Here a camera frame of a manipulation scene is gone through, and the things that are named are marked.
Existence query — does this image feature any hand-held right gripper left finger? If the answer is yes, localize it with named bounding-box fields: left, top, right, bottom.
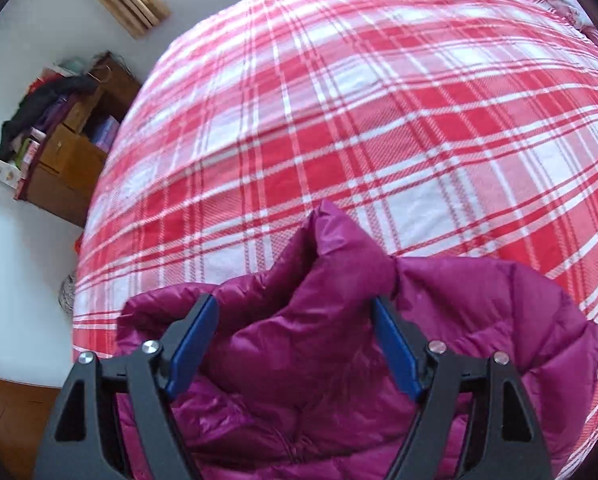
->
left=33, top=292, right=221, bottom=480

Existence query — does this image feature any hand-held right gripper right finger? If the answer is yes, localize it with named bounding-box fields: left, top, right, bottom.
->
left=370, top=296, right=552, bottom=480

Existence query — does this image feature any magenta down jacket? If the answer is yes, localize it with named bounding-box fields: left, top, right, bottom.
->
left=115, top=199, right=598, bottom=480

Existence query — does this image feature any grey woven basket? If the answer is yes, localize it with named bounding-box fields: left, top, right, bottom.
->
left=59, top=270, right=80, bottom=317

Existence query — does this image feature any red plaid bed sheet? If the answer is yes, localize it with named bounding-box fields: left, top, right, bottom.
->
left=71, top=0, right=598, bottom=480

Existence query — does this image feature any wooden bedside cabinet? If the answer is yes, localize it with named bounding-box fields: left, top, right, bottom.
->
left=14, top=52, right=142, bottom=228

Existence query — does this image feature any white printed box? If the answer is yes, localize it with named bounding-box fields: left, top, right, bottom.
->
left=0, top=157, right=24, bottom=192

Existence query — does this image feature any black clothing pile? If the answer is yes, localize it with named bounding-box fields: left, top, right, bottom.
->
left=0, top=74, right=98, bottom=160

